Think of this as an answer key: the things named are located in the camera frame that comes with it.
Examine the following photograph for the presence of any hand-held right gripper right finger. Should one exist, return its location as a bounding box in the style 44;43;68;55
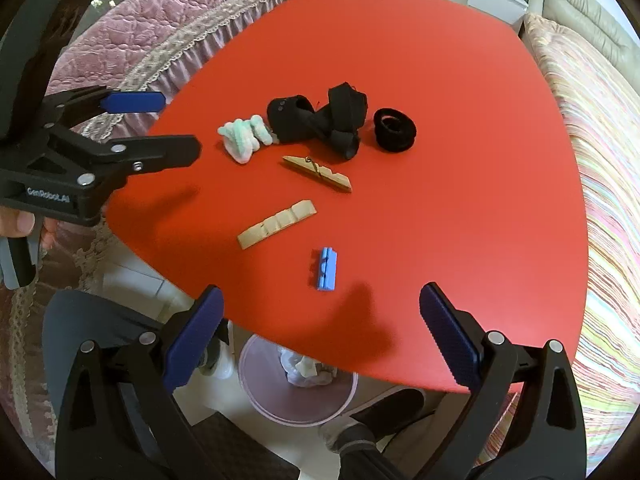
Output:
419;283;587;480

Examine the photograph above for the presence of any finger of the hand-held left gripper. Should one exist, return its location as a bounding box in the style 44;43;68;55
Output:
52;127;203;196
42;87;167;128

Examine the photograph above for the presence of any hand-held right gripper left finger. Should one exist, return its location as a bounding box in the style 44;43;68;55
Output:
54;285;226;480

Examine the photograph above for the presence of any white green fuzzy foam piece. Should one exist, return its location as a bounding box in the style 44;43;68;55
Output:
217;116;278;163

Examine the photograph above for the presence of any pink translucent trash bin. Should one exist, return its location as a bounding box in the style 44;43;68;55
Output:
238;334;359;427

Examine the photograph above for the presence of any person's left hand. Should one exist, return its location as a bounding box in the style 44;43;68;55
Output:
0;206;58;247

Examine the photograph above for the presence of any white slipper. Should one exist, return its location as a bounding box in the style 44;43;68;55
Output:
199;319;234;379

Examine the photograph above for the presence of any pink quilted blanket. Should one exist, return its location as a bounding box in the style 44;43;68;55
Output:
0;0;346;441

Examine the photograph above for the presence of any black slipper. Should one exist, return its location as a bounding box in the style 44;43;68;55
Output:
350;389;426;436

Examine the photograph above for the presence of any crumpled white tissue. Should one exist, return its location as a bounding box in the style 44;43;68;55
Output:
280;349;337;388

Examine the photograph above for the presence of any dark brown patterned mat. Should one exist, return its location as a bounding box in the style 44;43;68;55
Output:
190;412;301;480

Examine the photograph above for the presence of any wooden clothespin half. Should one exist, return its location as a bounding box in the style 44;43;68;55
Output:
237;200;318;250

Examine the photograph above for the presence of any blue plastic clip piece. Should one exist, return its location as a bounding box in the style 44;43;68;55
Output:
314;247;338;292

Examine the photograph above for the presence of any person's right leg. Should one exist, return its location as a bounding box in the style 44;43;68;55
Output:
320;422;401;480

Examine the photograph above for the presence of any colourful striped blanket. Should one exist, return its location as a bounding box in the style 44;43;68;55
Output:
475;12;640;476

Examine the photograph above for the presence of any white box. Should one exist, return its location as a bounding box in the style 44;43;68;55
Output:
467;0;529;26

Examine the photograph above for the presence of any beige leather headboard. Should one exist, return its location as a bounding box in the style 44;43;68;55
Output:
529;0;640;66

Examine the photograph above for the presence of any black fabric strap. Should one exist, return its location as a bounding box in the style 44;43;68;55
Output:
266;81;369;161

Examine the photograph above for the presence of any black hair tie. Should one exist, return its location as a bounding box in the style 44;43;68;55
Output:
373;107;417;152

